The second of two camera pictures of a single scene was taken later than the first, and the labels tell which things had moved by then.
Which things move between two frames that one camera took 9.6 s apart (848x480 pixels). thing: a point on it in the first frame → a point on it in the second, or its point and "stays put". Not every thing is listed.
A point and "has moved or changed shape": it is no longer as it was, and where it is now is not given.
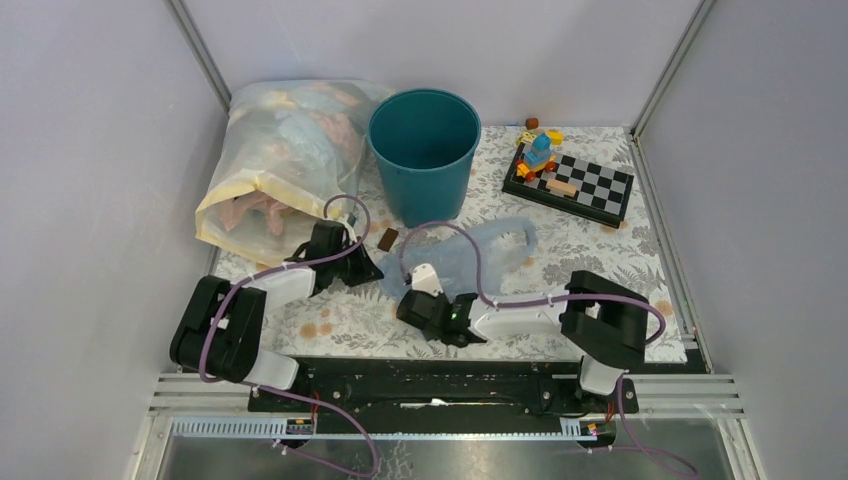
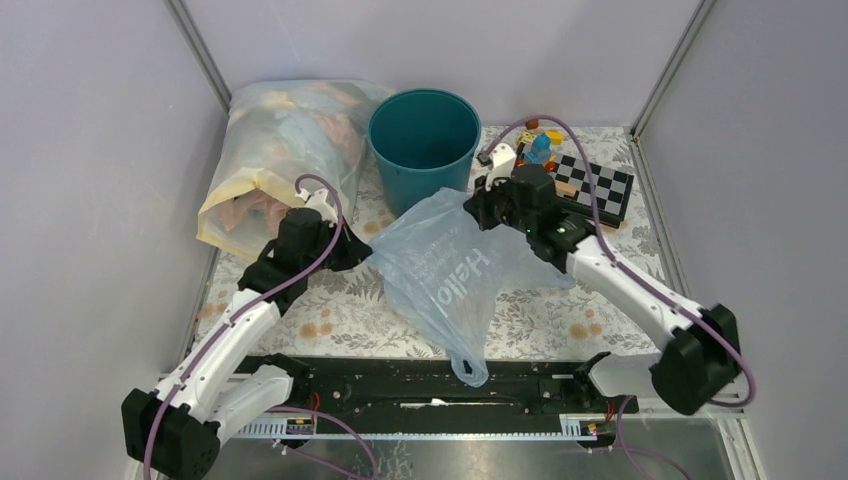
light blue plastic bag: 471,258 has moved or changed shape
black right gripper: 429,335 → 479,204
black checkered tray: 442,389 stays put
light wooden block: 560,186 stays put
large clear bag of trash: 289,158 stays put
